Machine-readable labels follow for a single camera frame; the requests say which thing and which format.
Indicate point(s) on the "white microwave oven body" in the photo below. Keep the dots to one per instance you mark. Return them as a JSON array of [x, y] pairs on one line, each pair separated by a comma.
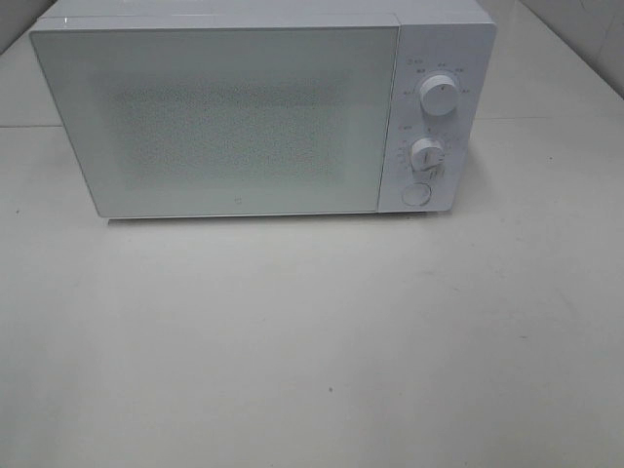
[[455, 36]]

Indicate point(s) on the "upper white power knob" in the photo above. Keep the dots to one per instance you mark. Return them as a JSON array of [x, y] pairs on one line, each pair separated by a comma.
[[438, 93]]

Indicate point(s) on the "white timer knob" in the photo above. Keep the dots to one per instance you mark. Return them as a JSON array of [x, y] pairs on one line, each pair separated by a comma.
[[426, 153]]

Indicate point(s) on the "white microwave door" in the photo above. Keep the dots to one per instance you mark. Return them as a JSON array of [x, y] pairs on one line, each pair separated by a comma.
[[177, 123]]

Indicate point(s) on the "round white door button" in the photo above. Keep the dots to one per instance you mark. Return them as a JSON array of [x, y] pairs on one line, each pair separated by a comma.
[[417, 194]]

